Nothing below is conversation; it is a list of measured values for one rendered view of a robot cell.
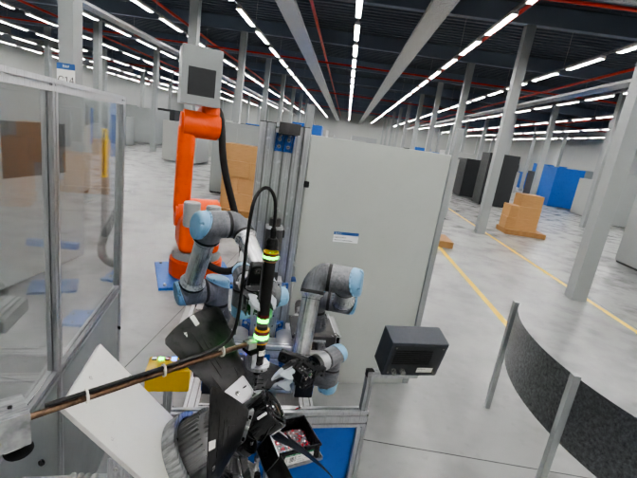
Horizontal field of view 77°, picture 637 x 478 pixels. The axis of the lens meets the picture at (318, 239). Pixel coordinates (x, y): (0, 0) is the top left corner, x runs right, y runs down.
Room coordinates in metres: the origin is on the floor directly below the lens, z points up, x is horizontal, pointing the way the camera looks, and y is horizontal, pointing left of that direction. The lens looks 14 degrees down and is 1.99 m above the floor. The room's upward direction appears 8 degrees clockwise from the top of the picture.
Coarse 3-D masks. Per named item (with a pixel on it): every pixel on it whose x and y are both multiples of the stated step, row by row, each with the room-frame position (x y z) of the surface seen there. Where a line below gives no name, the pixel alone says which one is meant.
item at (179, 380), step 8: (152, 360) 1.36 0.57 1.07; (160, 360) 1.37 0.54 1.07; (168, 360) 1.38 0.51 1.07; (176, 360) 1.39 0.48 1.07; (152, 368) 1.31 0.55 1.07; (184, 368) 1.34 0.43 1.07; (168, 376) 1.31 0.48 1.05; (176, 376) 1.32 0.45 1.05; (184, 376) 1.33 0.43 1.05; (144, 384) 1.30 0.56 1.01; (152, 384) 1.30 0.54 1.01; (160, 384) 1.31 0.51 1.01; (168, 384) 1.31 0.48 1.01; (176, 384) 1.32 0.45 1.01; (184, 384) 1.33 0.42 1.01
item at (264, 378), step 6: (270, 366) 1.29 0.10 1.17; (276, 366) 1.32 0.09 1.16; (246, 372) 1.21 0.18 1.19; (252, 372) 1.21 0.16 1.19; (264, 372) 1.23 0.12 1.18; (270, 372) 1.24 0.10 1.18; (276, 372) 1.26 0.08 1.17; (246, 378) 1.17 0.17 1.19; (252, 378) 1.17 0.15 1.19; (258, 378) 1.17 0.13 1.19; (264, 378) 1.18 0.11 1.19; (270, 378) 1.19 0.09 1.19; (252, 384) 1.13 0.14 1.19; (258, 384) 1.14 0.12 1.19; (264, 384) 1.14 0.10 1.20; (270, 384) 1.15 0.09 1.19
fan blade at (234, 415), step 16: (224, 400) 0.78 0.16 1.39; (224, 416) 0.76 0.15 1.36; (240, 416) 0.84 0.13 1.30; (208, 432) 0.69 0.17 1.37; (224, 432) 0.75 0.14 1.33; (240, 432) 0.84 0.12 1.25; (208, 448) 0.68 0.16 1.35; (224, 448) 0.75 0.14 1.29; (208, 464) 0.67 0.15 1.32; (224, 464) 0.76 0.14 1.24
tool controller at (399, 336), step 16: (384, 336) 1.58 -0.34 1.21; (400, 336) 1.54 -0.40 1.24; (416, 336) 1.56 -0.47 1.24; (432, 336) 1.58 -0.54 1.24; (384, 352) 1.55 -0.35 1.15; (400, 352) 1.51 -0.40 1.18; (416, 352) 1.53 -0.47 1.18; (432, 352) 1.54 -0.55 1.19; (384, 368) 1.53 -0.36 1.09; (400, 368) 1.54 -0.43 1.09; (416, 368) 1.56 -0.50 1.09; (432, 368) 1.57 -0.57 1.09
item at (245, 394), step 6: (240, 378) 1.03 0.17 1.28; (234, 384) 1.01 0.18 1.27; (240, 384) 1.02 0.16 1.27; (246, 384) 1.03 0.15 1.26; (228, 390) 0.99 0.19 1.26; (234, 390) 1.00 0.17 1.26; (240, 390) 1.01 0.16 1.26; (246, 390) 1.02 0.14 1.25; (252, 390) 1.03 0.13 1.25; (234, 396) 0.99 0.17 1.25; (240, 396) 1.00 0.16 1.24; (246, 396) 1.01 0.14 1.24
